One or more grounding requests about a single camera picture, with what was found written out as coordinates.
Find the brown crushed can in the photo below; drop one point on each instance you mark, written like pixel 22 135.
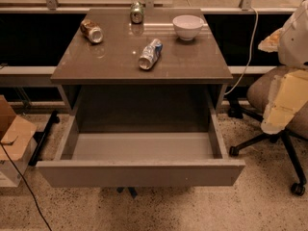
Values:
pixel 91 31

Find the grey drawer cabinet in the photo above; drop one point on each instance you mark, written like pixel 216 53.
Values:
pixel 165 63

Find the foam gripper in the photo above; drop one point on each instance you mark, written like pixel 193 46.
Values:
pixel 295 41

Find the black metal floor stand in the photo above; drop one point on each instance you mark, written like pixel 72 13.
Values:
pixel 40 137

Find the cardboard box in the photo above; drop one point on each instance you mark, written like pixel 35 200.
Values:
pixel 18 144

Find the blue tape cross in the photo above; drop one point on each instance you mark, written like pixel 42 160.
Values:
pixel 131 190

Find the brown office chair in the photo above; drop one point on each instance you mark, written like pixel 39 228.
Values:
pixel 258 97

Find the grey top drawer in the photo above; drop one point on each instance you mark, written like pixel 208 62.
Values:
pixel 154 138

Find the white ceramic bowl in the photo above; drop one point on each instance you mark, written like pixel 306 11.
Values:
pixel 187 27

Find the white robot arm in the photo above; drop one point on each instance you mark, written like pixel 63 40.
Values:
pixel 299 21

